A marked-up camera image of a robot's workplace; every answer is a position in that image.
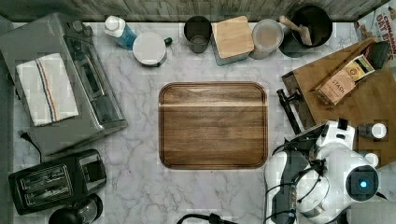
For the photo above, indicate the black drawer handle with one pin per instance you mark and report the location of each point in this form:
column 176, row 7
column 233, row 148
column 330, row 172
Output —
column 285, row 103

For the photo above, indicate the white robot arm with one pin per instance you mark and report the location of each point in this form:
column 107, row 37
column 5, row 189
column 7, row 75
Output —
column 318, row 175

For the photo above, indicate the wooden drawer cabinet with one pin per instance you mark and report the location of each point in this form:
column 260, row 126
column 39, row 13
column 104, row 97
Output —
column 372, row 101

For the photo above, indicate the wooden cutting board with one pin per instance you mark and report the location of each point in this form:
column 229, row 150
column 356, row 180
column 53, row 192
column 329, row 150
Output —
column 213, row 125

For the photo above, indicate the teal canister wooden lid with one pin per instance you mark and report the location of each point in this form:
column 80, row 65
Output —
column 231, row 40

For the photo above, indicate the white bowl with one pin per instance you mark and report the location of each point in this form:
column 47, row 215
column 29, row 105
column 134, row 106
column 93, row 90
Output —
column 150, row 49

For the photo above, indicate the dark grey cup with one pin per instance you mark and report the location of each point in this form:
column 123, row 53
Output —
column 198, row 31

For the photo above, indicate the silver toaster oven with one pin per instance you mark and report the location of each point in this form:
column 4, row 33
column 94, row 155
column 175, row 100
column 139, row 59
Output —
column 99, row 113

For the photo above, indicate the clear container white lid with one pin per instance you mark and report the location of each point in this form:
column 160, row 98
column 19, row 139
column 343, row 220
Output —
column 267, row 36

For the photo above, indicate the blue bottle white cap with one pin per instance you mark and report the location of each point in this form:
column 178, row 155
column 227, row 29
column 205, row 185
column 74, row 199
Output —
column 120, row 32

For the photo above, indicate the wooden tea bag organizer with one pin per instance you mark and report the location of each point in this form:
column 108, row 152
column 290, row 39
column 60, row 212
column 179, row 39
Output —
column 344, row 79

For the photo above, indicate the wooden spoon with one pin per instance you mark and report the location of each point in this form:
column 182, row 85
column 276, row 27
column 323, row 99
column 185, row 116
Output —
column 302, row 30

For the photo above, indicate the striped white dish towel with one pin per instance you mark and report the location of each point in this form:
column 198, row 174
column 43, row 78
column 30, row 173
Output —
column 47, row 89

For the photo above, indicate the black utensil holder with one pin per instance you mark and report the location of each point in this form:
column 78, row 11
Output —
column 310, row 26

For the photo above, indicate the black toaster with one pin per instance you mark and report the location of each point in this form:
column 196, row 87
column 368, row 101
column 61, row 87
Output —
column 61, row 181

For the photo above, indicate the grey pepper shaker can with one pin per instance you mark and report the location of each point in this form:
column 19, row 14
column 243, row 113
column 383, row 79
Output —
column 372, row 130

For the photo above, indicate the black pouch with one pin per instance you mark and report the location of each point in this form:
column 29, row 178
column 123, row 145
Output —
column 377, row 54

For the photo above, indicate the cereal box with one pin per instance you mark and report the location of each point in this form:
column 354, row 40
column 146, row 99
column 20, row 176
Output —
column 381, row 24

